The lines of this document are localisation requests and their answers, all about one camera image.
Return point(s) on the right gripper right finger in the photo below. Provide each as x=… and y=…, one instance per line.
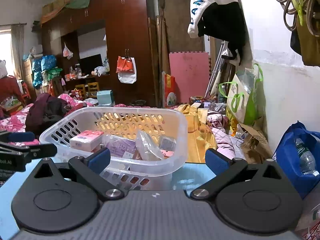
x=225, y=170

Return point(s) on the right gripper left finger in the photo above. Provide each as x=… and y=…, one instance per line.
x=87, y=172

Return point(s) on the pink white tissue box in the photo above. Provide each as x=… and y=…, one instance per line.
x=86, y=140

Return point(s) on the purple box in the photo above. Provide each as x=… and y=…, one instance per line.
x=120, y=147

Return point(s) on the pink floral bedding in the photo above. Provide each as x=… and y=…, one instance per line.
x=16, y=123

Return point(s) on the yellow patterned blanket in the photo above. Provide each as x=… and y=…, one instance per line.
x=200, y=136

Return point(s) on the white box in plastic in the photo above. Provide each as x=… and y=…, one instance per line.
x=147, y=148

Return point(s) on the white plastic laundry basket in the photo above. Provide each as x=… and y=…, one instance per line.
x=117, y=122

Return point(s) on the grey blue box in plastic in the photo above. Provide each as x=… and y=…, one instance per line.
x=167, y=143

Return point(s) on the green white shopping bag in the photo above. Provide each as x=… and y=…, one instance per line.
x=244, y=94

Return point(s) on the blue fabric shopping bag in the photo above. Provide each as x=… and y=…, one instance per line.
x=288, y=157

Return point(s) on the teal small box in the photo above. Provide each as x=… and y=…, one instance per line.
x=105, y=97

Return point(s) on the plastic water bottle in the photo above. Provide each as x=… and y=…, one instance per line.
x=306, y=159

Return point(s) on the pink foam mat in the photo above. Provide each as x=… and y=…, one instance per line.
x=191, y=73

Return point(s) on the orange white hanging bag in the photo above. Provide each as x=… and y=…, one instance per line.
x=126, y=70

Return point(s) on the window curtains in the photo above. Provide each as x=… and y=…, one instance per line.
x=12, y=49

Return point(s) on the dark red wooden wardrobe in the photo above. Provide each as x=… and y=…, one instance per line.
x=126, y=27

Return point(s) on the brown wooden door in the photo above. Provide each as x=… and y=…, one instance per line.
x=177, y=18

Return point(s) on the brown hanging bag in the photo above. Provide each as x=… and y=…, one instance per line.
x=301, y=17

